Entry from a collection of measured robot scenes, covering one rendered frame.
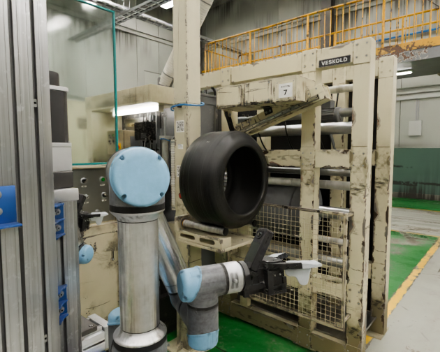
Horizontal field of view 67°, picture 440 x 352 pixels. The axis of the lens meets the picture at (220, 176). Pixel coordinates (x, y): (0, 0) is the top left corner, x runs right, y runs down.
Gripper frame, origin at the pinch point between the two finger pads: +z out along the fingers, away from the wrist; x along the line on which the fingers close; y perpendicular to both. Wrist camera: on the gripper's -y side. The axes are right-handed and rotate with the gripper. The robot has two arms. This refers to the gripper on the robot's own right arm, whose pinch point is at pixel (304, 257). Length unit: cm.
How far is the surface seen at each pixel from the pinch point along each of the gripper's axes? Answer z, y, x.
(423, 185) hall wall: 810, -5, -539
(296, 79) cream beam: 59, -80, -75
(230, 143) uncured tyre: 21, -45, -87
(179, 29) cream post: 6, -122, -120
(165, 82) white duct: 11, -109, -179
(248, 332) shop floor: 57, 87, -150
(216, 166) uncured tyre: 11, -32, -85
